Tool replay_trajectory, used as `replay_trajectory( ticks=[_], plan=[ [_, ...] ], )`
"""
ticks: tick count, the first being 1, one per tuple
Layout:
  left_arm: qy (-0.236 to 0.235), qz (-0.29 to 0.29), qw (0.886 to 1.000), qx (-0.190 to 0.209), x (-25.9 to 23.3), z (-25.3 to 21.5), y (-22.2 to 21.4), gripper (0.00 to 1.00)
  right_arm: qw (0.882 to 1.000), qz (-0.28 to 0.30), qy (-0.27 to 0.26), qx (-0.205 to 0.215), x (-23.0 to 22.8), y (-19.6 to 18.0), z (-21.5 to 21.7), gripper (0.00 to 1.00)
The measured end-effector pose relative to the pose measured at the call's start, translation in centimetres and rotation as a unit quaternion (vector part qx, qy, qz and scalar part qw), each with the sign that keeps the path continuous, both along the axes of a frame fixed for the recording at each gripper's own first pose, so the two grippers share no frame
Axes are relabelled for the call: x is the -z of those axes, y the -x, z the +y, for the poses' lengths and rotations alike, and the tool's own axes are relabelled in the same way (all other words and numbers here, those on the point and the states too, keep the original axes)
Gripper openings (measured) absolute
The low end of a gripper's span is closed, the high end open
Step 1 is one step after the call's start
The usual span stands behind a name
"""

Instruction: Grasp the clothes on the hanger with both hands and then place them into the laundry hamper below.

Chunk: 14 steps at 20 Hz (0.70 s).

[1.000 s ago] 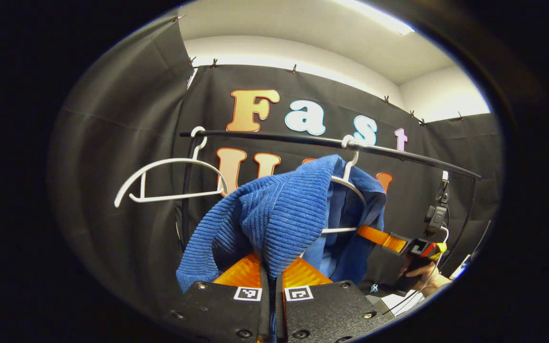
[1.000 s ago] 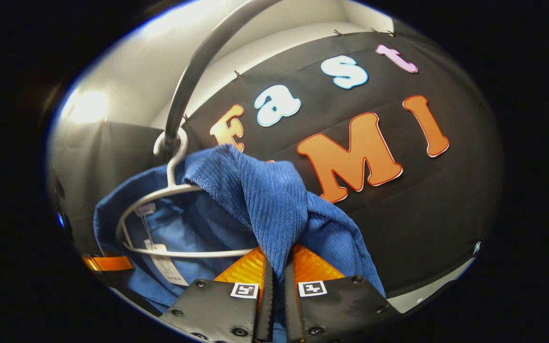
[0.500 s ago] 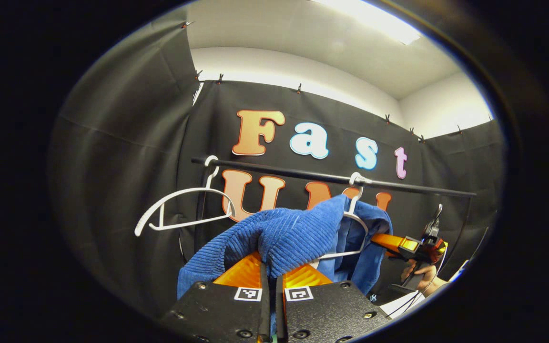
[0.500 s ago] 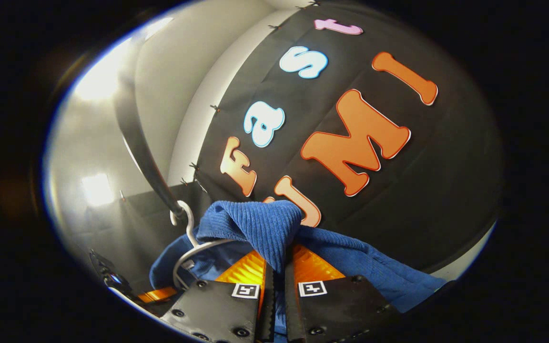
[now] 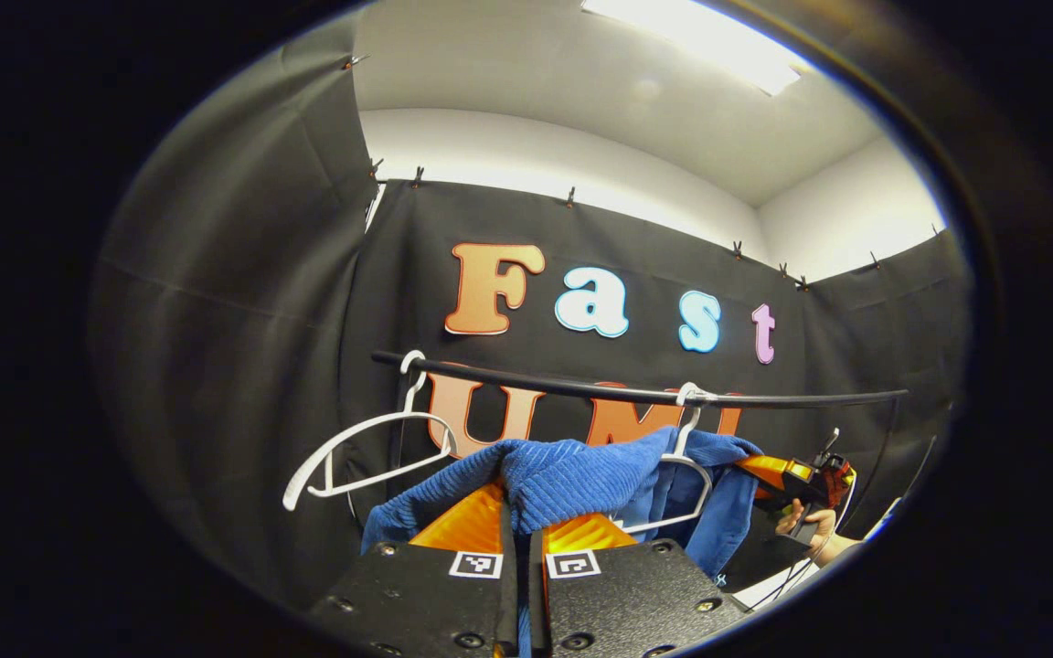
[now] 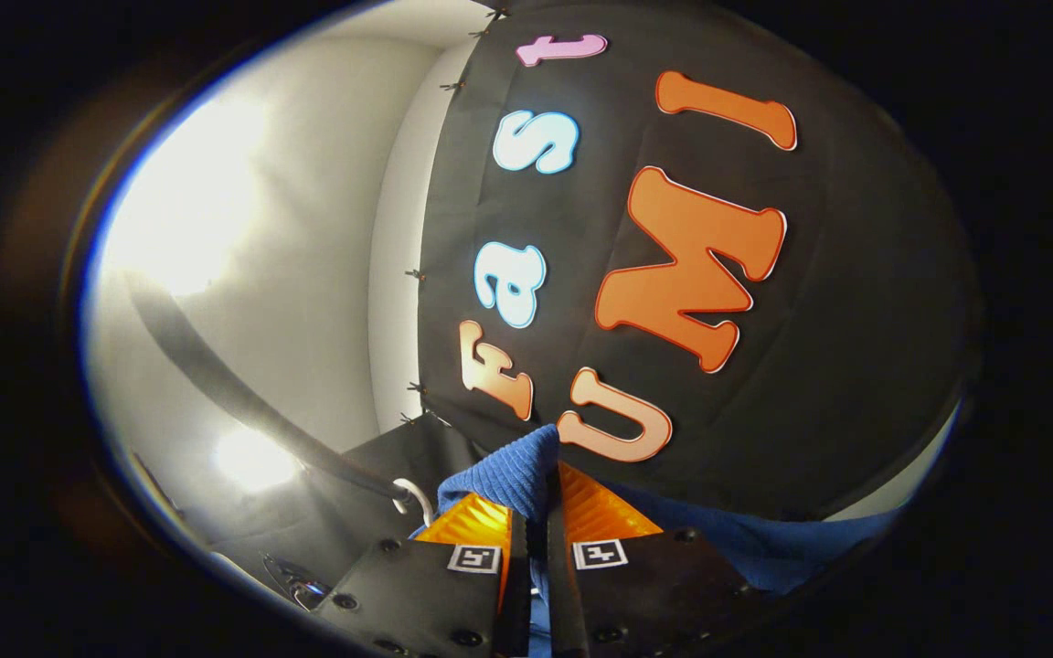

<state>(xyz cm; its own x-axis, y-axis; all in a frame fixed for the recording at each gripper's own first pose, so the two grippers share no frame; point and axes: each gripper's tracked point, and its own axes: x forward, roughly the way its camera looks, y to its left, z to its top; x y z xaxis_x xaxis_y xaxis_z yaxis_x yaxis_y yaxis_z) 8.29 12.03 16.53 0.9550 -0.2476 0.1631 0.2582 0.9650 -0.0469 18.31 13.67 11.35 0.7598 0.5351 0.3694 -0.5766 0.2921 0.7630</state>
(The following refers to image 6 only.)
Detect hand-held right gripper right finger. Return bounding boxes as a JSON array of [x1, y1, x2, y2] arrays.
[[545, 462, 765, 658]]

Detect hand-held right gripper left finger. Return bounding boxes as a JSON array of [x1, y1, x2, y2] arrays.
[[307, 492, 535, 658]]

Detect blue corduroy jacket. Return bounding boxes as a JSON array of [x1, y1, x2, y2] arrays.
[[412, 423, 902, 658]]

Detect white clothes hanger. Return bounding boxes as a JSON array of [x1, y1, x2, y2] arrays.
[[391, 478, 436, 527]]

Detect black backdrop cloth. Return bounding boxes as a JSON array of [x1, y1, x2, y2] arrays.
[[207, 0, 984, 595]]

